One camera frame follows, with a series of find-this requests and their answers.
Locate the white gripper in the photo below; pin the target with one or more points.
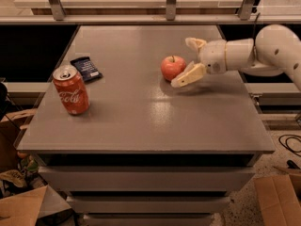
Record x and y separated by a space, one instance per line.
213 57

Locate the red apple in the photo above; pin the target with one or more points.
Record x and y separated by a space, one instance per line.
172 66

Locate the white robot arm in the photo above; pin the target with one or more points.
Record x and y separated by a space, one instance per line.
275 50

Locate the red coke can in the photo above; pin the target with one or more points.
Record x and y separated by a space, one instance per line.
71 89

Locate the dark blue snack packet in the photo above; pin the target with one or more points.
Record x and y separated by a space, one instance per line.
86 68

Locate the grey drawer cabinet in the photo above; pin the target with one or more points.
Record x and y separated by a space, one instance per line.
145 153

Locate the cardboard box right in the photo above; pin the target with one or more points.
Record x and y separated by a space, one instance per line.
279 197

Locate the brown cardboard box far left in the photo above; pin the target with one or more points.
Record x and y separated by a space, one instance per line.
12 128

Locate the crumpled snack bags pile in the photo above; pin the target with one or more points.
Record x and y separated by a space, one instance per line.
22 179

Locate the metal frame rail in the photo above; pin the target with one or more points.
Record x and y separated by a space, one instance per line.
150 12

